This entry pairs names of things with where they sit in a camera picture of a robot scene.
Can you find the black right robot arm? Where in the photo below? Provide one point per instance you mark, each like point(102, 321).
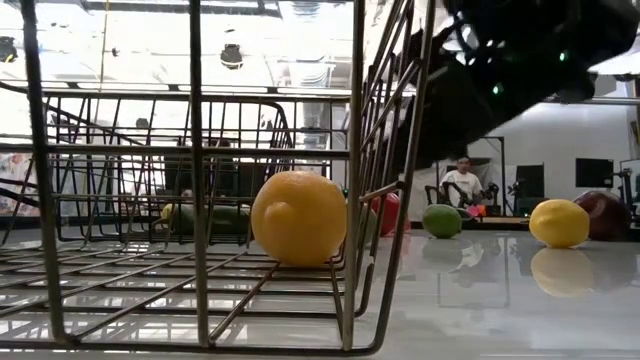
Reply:
point(550, 15)

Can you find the black monitor on stand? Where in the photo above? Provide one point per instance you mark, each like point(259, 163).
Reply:
point(594, 173)

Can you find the yellow lemon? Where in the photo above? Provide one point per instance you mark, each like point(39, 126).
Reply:
point(559, 223)
point(166, 212)
point(300, 220)

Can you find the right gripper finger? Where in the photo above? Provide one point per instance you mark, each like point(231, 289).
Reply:
point(440, 115)

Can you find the white whiteboard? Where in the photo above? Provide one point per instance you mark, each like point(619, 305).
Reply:
point(636, 180)

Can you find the person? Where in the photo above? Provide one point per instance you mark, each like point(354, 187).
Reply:
point(462, 182)

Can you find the black ceiling device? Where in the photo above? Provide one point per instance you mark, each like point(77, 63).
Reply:
point(7, 49)

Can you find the background wooden table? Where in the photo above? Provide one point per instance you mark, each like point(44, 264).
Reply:
point(500, 222)

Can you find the background black robot arm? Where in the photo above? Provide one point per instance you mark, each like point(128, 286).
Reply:
point(492, 192)
point(429, 195)

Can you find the floral patterned cloth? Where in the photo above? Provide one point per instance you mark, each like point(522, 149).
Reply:
point(17, 185)

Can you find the green cucumber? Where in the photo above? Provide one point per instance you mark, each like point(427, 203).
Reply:
point(220, 220)

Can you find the round black ceiling fixture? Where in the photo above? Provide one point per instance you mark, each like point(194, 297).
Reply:
point(231, 55)

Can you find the pink object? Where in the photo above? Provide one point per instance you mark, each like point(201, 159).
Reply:
point(477, 210)

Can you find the dark monitor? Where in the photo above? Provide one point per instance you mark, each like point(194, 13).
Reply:
point(177, 175)

